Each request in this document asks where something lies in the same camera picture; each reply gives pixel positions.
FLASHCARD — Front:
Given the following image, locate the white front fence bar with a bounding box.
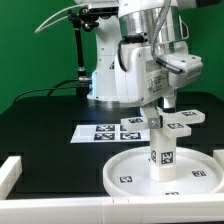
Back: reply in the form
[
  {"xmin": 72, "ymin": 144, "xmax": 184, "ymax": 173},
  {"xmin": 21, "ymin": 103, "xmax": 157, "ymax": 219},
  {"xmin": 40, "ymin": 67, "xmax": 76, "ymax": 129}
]
[{"xmin": 0, "ymin": 193, "xmax": 224, "ymax": 224}]

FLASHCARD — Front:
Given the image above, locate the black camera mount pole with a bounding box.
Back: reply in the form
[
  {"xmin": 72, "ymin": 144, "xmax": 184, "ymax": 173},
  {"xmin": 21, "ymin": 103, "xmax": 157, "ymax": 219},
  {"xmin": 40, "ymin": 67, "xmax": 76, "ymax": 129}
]
[{"xmin": 68, "ymin": 7, "xmax": 99, "ymax": 98}]

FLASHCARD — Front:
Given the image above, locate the white right fence block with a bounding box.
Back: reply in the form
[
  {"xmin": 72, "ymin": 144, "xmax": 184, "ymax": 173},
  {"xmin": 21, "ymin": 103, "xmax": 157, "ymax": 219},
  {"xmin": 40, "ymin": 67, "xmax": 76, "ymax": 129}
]
[{"xmin": 213, "ymin": 149, "xmax": 224, "ymax": 171}]

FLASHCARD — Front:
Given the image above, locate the white round table top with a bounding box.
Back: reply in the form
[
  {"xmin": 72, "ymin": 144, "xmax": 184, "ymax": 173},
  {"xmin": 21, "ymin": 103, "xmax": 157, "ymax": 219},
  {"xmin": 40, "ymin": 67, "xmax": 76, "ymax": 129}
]
[{"xmin": 103, "ymin": 147, "xmax": 224, "ymax": 197}]

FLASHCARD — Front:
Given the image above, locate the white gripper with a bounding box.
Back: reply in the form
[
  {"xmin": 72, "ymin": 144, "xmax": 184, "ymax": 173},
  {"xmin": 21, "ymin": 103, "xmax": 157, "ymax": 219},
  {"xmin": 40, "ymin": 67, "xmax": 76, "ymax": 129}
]
[{"xmin": 115, "ymin": 44, "xmax": 176, "ymax": 129}]

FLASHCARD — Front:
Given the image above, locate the white cross-shaped table base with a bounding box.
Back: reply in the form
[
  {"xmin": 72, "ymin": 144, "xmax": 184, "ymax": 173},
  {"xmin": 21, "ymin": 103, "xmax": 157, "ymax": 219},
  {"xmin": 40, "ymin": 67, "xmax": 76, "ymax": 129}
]
[{"xmin": 121, "ymin": 109, "xmax": 205, "ymax": 138}]

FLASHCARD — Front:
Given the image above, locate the black cable on table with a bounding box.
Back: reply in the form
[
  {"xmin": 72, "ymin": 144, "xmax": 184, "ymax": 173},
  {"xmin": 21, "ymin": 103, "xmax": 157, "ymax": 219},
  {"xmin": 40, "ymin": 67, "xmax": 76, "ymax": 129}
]
[{"xmin": 13, "ymin": 78, "xmax": 84, "ymax": 103}]

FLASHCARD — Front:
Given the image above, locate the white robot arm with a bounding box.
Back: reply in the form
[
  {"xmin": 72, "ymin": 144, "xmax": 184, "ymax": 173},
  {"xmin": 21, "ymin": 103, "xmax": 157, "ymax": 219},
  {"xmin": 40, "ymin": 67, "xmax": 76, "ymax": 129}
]
[{"xmin": 74, "ymin": 0, "xmax": 189, "ymax": 129}]

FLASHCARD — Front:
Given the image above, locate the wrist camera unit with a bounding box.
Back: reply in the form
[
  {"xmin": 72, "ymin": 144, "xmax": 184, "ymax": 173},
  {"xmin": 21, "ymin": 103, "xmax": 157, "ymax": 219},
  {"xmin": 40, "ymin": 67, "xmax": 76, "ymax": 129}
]
[{"xmin": 162, "ymin": 52, "xmax": 203, "ymax": 88}]

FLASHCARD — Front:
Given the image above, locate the white curved cable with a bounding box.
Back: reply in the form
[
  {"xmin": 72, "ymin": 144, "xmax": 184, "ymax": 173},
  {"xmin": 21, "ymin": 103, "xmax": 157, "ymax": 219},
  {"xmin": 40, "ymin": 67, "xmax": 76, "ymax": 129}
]
[{"xmin": 34, "ymin": 3, "xmax": 84, "ymax": 34}]

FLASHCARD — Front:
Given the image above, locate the white left fence block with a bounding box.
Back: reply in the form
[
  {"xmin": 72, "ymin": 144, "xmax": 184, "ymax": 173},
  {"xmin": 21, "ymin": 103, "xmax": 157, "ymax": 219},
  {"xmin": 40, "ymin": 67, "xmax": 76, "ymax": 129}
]
[{"xmin": 0, "ymin": 156, "xmax": 22, "ymax": 200}]

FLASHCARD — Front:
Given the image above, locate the white marker tag plate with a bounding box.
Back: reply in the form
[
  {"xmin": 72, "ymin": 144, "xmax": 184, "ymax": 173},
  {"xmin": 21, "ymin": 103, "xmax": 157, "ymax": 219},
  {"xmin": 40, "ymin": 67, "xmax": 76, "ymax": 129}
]
[{"xmin": 71, "ymin": 124, "xmax": 150, "ymax": 143}]

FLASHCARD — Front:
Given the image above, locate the white fence block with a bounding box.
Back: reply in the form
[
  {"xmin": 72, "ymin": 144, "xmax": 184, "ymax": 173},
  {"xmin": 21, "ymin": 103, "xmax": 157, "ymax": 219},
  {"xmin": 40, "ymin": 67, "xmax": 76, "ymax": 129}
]
[
  {"xmin": 0, "ymin": 156, "xmax": 22, "ymax": 200},
  {"xmin": 213, "ymin": 149, "xmax": 224, "ymax": 171}
]

